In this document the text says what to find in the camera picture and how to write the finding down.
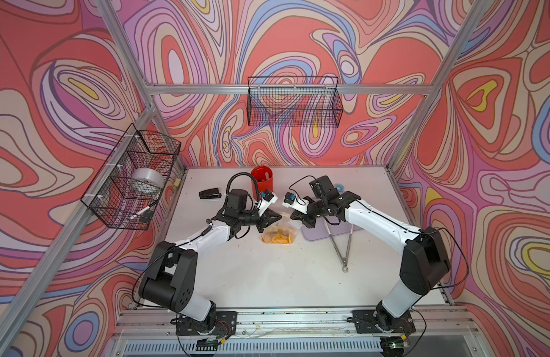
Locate black wire basket on left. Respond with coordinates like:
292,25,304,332
81,124,181,231

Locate clear bag with yellow lion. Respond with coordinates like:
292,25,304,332
261,215,302,245

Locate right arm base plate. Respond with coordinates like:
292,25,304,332
346,309,416,336

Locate steel tongs with silicone tips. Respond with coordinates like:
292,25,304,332
323,220,355,273

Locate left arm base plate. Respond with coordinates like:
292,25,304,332
170,310,238,355

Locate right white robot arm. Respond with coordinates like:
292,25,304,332
283,176,451,333

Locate red cylindrical cup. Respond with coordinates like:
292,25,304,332
251,166,273,193

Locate white marker in basket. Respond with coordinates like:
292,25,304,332
129,205,151,220

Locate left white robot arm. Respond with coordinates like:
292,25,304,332
135,172,282,335

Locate black wire basket at back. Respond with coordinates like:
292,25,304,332
247,74,344,128

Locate black wire basket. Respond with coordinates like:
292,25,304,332
81,124,181,231
247,74,344,128

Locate lilac plastic tray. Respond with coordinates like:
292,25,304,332
300,217,352,242

